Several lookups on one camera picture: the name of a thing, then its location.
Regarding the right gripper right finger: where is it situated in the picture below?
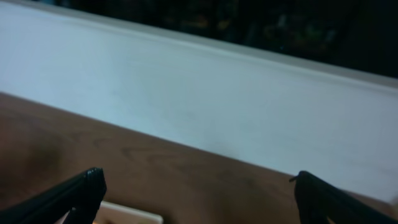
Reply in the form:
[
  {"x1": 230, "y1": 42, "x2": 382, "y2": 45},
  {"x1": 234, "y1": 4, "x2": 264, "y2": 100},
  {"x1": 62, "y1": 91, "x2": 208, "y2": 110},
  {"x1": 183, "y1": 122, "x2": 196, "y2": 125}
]
[{"x1": 289, "y1": 170, "x2": 397, "y2": 224}]

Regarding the white cardboard box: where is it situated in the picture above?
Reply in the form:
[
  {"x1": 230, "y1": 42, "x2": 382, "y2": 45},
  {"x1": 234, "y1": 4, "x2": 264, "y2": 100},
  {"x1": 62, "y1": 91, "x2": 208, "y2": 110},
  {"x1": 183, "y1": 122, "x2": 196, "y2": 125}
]
[{"x1": 55, "y1": 200, "x2": 164, "y2": 224}]

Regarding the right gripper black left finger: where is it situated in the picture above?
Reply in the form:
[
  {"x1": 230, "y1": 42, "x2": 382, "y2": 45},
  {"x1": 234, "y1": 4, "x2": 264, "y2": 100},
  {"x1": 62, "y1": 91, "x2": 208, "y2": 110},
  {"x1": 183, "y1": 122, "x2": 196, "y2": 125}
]
[{"x1": 1, "y1": 167, "x2": 107, "y2": 224}]

